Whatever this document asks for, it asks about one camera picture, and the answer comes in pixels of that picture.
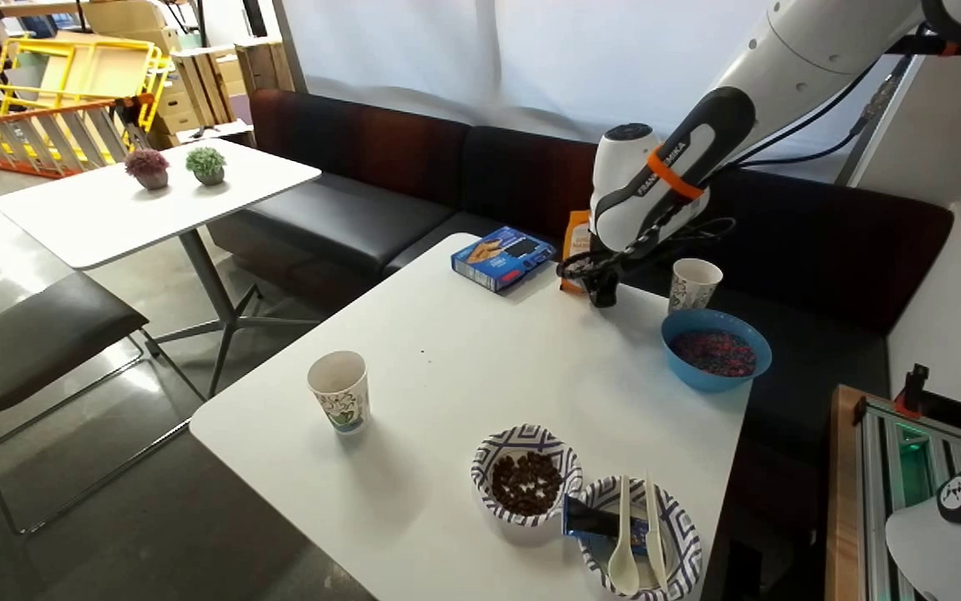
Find white side table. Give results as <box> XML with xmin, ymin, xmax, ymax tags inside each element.
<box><xmin>0</xmin><ymin>140</ymin><xmax>317</xmax><ymax>384</ymax></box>

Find blue patterned bowl, brown pieces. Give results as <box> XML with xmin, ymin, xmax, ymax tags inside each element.
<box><xmin>471</xmin><ymin>423</ymin><xmax>585</xmax><ymax>529</ymax></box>

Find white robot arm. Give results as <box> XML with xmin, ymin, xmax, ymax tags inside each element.
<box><xmin>557</xmin><ymin>0</ymin><xmax>961</xmax><ymax>308</ymax></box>

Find orange box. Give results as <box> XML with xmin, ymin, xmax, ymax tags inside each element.
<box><xmin>560</xmin><ymin>209</ymin><xmax>591</xmax><ymax>297</ymax></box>

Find wooden cart with metal frame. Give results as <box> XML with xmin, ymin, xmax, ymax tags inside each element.
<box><xmin>824</xmin><ymin>363</ymin><xmax>961</xmax><ymax>601</ymax></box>

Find blue patterned plate with cutlery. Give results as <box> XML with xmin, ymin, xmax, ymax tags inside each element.
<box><xmin>564</xmin><ymin>477</ymin><xmax>704</xmax><ymax>601</ymax></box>

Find white plastic spoon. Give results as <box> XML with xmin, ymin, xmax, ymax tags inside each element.
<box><xmin>604</xmin><ymin>477</ymin><xmax>642</xmax><ymax>595</ymax></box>

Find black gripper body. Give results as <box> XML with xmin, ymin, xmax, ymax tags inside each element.
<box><xmin>557</xmin><ymin>231</ymin><xmax>666</xmax><ymax>308</ymax></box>

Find white patterned paper cup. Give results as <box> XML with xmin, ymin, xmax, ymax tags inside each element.
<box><xmin>666</xmin><ymin>257</ymin><xmax>725</xmax><ymax>314</ymax></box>

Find white plastic knife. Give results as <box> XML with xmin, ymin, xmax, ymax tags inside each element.
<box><xmin>644</xmin><ymin>482</ymin><xmax>666</xmax><ymax>591</ymax></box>

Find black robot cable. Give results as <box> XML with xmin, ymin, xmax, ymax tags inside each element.
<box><xmin>725</xmin><ymin>44</ymin><xmax>927</xmax><ymax>175</ymax></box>

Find dark bench sofa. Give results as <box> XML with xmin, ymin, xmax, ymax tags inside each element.
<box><xmin>210</xmin><ymin>95</ymin><xmax>954</xmax><ymax>447</ymax></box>

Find yellow metal frame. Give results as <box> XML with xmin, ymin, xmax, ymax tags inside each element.
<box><xmin>0</xmin><ymin>34</ymin><xmax>169</xmax><ymax>131</ymax></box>

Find white paper cup near edge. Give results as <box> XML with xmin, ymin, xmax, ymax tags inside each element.
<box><xmin>307</xmin><ymin>352</ymin><xmax>370</xmax><ymax>433</ymax></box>

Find blue bowl of colourful beads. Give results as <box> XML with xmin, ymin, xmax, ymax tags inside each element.
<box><xmin>660</xmin><ymin>309</ymin><xmax>773</xmax><ymax>394</ymax></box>

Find blue cookie box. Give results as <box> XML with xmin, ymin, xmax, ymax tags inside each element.
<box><xmin>452</xmin><ymin>228</ymin><xmax>554</xmax><ymax>293</ymax></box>

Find black chair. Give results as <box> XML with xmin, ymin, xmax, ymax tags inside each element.
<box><xmin>0</xmin><ymin>275</ymin><xmax>204</xmax><ymax>536</ymax></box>

